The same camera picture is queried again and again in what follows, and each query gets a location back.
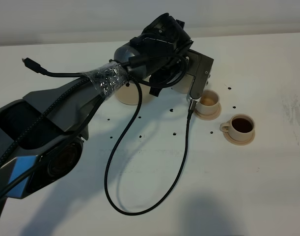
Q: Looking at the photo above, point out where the beige far teacup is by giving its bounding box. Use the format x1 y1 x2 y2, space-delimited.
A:
199 89 219 105

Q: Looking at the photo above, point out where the black loose usb cable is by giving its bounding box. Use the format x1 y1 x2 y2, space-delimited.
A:
21 54 189 88

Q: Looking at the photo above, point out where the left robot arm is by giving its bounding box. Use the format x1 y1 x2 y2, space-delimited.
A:
0 13 192 217

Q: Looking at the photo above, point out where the beige near teacup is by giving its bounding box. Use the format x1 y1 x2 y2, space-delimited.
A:
219 114 255 133

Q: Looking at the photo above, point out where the beige teapot saucer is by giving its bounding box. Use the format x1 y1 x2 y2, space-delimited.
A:
115 82 155 105

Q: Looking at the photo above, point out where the beige far cup saucer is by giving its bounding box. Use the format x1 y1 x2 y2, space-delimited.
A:
194 103 221 120

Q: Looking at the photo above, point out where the black braided camera cable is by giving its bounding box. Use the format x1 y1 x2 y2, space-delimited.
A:
0 73 197 217

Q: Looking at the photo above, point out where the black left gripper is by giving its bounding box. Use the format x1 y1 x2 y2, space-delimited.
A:
130 13 193 97

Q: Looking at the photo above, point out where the beige ceramic teapot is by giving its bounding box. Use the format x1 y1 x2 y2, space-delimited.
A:
172 74 210 97

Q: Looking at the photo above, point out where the beige near cup saucer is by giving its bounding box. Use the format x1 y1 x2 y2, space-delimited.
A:
223 130 255 146

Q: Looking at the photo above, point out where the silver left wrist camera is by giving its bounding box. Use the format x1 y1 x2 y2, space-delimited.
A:
186 49 214 101

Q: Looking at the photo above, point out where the beige cup saucer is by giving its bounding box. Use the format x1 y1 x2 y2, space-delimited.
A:
194 103 221 120
223 130 255 146

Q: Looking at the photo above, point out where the beige teacup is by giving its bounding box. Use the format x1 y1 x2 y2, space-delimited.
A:
199 89 219 105
219 114 255 133

